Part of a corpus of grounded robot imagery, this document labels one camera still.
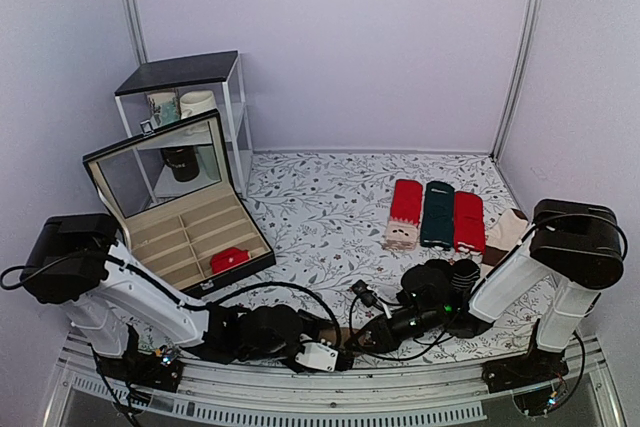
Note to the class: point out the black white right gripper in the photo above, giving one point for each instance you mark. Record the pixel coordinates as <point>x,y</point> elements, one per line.
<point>383,336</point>

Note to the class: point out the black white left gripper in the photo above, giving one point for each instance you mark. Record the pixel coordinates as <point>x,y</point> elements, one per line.
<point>312,326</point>

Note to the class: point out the brown ribbed sock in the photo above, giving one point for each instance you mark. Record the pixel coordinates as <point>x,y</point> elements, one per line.
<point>345,334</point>

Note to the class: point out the black compartment storage box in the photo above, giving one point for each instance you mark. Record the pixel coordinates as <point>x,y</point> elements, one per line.
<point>176,239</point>

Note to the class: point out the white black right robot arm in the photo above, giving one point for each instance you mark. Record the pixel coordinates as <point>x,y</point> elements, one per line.
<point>581,245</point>

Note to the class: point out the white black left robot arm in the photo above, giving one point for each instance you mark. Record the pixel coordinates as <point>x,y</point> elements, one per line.
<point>79,263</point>

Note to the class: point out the black sock white stripes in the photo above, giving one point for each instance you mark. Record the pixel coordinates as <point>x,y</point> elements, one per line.
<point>444,266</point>

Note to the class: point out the black grey striped sock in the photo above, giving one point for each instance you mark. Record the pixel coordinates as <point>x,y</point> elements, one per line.
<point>465,274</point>

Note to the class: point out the red rolled sock in box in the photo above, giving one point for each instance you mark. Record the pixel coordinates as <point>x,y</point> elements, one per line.
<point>228,259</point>

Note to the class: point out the floral patterned table mat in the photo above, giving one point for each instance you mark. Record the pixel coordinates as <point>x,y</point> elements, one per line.
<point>324,215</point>

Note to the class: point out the red sock with face pattern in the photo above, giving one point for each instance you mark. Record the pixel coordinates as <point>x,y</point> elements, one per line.
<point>403,226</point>

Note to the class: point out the dark green sock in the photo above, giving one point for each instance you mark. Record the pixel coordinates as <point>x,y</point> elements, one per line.
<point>437,227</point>

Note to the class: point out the red white sock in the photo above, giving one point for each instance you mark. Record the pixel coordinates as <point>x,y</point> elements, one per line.
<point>469,228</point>

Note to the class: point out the cream brown striped sock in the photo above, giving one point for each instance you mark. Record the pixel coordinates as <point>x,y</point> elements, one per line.
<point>503,236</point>

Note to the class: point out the black mug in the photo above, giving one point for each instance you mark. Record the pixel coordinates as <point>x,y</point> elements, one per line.
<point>182,162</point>

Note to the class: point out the white ceramic mug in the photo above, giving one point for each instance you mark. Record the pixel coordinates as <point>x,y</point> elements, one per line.
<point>197,102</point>

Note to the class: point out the patterned ceramic mug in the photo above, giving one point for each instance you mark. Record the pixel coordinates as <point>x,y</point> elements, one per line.
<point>164,107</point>

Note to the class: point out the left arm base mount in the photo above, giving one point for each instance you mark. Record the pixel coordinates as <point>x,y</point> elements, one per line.
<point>160,370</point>

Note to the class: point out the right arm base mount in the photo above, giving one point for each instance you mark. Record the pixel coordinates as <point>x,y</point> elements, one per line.
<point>523,370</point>

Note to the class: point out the white frame black top shelf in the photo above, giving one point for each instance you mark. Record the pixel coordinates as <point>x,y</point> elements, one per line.
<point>184,87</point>

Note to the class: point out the right aluminium corner post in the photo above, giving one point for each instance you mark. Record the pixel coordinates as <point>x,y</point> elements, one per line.
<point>531,16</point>

